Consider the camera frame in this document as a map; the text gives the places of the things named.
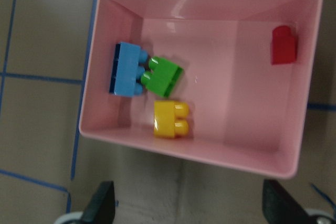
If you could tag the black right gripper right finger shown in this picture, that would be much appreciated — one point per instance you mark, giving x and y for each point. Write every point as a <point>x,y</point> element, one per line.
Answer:
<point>279,206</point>

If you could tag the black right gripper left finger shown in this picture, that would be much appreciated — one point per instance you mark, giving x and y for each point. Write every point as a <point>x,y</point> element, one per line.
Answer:
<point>101,207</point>

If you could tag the yellow toy block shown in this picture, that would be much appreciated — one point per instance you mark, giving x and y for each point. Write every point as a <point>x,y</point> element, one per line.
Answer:
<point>170,119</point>

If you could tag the green toy block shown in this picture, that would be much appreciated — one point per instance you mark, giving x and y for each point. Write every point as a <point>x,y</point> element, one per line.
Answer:
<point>161,77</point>

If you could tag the blue toy block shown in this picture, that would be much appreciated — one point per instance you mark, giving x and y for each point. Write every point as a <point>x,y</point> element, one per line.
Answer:
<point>127,69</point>

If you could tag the red toy block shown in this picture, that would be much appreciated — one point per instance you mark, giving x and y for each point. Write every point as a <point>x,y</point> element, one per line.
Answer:
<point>283,46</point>

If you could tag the pink plastic box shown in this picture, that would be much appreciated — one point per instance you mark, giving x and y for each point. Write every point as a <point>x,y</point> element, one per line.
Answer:
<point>246,113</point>

